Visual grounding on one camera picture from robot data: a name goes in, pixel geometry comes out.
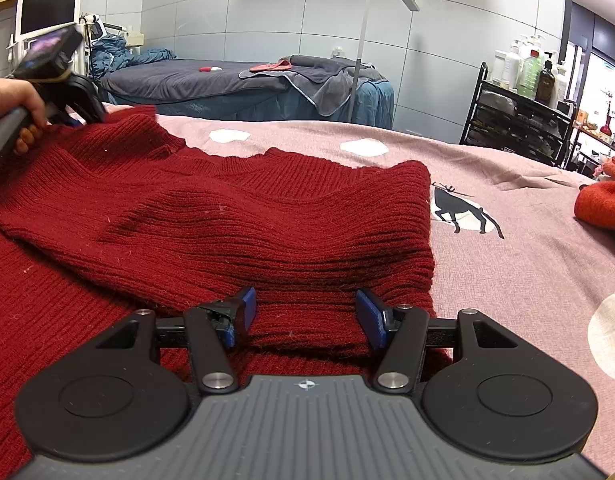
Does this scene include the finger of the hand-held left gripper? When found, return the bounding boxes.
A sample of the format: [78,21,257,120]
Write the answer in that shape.
[62,77,108,125]

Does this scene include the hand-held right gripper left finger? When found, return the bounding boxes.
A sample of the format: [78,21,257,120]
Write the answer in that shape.
[90,287,258,395]

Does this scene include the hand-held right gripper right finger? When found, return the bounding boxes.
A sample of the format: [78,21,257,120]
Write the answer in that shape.
[355,288,519,393]

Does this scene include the dark red knit sweater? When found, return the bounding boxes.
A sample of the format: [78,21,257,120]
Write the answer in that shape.
[0,106,438,468]

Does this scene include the person's left hand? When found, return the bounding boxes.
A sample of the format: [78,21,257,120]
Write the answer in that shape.
[0,79,50,157]

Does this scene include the white monitor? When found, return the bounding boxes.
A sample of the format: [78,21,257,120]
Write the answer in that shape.
[16,0,84,41]

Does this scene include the crumpled blue quilt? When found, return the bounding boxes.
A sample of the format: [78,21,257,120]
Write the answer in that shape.
[90,34,178,81]

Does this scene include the grey massage bed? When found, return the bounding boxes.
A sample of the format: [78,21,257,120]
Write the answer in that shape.
[97,55,395,131]

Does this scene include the pink polka dot bed sheet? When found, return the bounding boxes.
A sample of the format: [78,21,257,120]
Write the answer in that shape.
[102,102,615,476]

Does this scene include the grey towel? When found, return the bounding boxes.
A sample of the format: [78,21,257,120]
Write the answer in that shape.
[238,55,388,117]

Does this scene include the black shelf cart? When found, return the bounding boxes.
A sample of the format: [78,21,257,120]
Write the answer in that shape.
[460,62,581,168]

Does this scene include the orange knit garment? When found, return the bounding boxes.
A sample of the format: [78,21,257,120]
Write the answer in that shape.
[573,156,615,231]

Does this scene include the white floor lamp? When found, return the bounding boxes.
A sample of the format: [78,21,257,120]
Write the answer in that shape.
[350,0,421,123]

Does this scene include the group of bottles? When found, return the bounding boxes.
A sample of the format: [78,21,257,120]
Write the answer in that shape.
[490,35,573,108]

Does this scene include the black vertical pole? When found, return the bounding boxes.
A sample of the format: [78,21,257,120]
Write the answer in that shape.
[561,0,574,53]

